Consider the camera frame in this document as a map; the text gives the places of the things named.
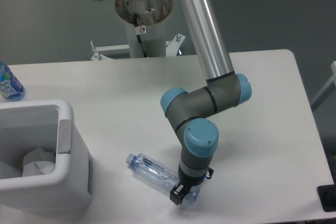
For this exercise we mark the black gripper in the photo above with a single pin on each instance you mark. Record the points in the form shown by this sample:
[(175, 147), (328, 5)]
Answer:
[(188, 178)]

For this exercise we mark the crushed clear plastic bottle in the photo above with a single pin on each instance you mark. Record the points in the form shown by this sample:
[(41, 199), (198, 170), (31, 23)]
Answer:
[(153, 172)]

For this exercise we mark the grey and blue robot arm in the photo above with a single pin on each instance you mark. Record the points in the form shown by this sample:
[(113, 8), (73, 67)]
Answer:
[(188, 112)]

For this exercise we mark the white plastic trash can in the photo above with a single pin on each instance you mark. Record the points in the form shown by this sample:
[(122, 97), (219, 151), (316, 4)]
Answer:
[(49, 124)]

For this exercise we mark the crumpled white paper in bin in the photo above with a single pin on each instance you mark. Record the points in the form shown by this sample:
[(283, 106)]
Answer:
[(38, 162)]

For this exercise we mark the black device at table edge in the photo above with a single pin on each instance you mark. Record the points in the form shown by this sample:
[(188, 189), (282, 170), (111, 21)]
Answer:
[(327, 197)]

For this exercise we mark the blue labelled water bottle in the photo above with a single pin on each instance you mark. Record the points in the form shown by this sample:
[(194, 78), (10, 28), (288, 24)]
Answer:
[(11, 87)]

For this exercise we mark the white frame at right edge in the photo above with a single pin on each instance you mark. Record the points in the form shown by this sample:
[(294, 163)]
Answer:
[(324, 91)]

